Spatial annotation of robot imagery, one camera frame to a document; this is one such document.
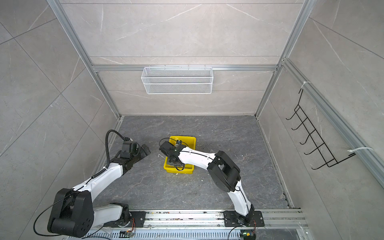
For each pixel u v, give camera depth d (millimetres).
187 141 972
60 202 417
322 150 644
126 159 670
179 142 838
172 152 681
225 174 496
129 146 674
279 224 723
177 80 1009
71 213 404
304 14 703
